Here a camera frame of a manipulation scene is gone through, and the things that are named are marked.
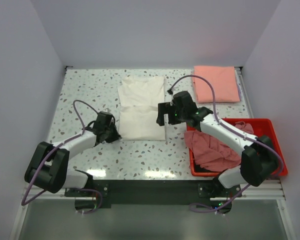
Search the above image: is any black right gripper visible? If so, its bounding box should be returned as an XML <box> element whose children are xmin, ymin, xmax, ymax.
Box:
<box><xmin>156</xmin><ymin>101</ymin><xmax>187</xmax><ymax>126</ymax></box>

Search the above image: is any white printed t shirt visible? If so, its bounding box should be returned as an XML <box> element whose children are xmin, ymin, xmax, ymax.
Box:
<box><xmin>117</xmin><ymin>76</ymin><xmax>166</xmax><ymax>141</ymax></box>

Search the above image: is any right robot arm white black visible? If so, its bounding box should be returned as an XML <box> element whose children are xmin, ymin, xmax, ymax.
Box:
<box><xmin>156</xmin><ymin>91</ymin><xmax>284</xmax><ymax>197</ymax></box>

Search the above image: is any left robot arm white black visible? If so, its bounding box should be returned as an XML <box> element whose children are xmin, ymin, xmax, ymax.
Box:
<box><xmin>24</xmin><ymin>111</ymin><xmax>121</xmax><ymax>196</ymax></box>

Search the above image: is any dusty pink crumpled t shirt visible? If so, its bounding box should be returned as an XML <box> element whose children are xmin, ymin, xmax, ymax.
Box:
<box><xmin>184</xmin><ymin>126</ymin><xmax>241</xmax><ymax>173</ymax></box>

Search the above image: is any folded salmon pink t shirt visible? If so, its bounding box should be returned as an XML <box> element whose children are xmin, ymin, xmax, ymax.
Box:
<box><xmin>192</xmin><ymin>65</ymin><xmax>241</xmax><ymax>104</ymax></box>

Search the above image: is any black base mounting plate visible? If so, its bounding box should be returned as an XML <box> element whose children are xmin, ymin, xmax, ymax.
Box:
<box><xmin>64</xmin><ymin>180</ymin><xmax>242</xmax><ymax>210</ymax></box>

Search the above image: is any red plastic bin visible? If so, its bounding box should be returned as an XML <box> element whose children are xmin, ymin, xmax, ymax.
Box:
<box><xmin>189</xmin><ymin>118</ymin><xmax>283</xmax><ymax>177</ymax></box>

